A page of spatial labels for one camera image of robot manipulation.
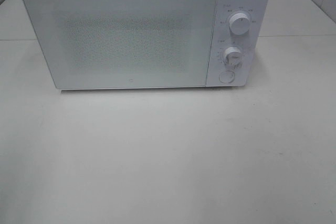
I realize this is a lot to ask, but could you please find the white timer knob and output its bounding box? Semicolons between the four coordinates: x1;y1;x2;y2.
223;47;243;67

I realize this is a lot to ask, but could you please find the round white door button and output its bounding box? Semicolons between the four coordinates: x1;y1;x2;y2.
218;70;235;84

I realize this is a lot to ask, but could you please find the upper white power knob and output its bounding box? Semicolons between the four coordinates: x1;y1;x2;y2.
228;12;251;35

